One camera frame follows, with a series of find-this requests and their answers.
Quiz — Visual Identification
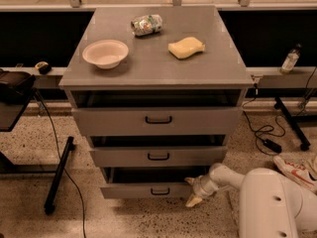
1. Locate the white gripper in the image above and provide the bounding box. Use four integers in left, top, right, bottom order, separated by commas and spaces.
184, 175, 219, 207

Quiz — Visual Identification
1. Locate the grey bottom drawer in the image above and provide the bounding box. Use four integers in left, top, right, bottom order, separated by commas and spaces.
101, 166, 209, 198

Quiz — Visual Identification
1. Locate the grey drawer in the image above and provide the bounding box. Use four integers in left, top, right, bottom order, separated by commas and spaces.
90, 146, 227, 168
101, 166, 209, 198
72, 107, 241, 136

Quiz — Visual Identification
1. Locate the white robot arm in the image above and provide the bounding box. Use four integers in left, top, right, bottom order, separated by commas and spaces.
186, 163, 317, 238

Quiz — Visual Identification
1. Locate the grey middle drawer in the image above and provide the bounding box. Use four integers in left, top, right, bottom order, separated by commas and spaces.
90, 146, 227, 168

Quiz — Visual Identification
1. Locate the grey top drawer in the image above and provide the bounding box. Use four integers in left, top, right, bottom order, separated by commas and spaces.
72, 107, 241, 136

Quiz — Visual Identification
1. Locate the grey drawer cabinet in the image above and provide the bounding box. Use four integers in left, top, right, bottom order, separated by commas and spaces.
58, 5, 255, 200

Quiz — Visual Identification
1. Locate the white red sneaker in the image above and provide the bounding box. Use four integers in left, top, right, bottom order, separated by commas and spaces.
273, 156, 317, 193

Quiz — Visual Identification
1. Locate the yellow sponge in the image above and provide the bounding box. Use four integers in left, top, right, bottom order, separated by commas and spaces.
167, 37, 205, 60

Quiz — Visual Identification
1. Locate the white bowl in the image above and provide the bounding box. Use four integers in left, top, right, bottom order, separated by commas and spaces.
82, 40, 129, 69

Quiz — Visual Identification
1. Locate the clear plastic bottle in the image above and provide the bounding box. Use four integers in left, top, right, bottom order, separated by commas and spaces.
280, 44, 302, 73

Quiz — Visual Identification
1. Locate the crushed drink can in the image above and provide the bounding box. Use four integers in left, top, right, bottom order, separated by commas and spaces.
131, 14, 162, 37

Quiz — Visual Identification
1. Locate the small tape measure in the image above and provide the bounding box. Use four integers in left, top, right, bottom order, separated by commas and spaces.
35, 61, 52, 74

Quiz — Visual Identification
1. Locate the black side table stand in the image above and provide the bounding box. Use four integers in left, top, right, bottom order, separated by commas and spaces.
0, 87, 77, 215

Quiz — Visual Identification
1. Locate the black bag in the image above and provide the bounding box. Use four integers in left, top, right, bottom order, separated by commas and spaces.
0, 69, 36, 104

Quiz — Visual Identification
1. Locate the black power adapter with cable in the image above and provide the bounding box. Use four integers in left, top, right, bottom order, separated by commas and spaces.
242, 82, 287, 157

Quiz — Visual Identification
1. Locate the black floor cable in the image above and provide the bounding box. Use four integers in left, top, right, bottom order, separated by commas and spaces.
34, 89, 88, 238

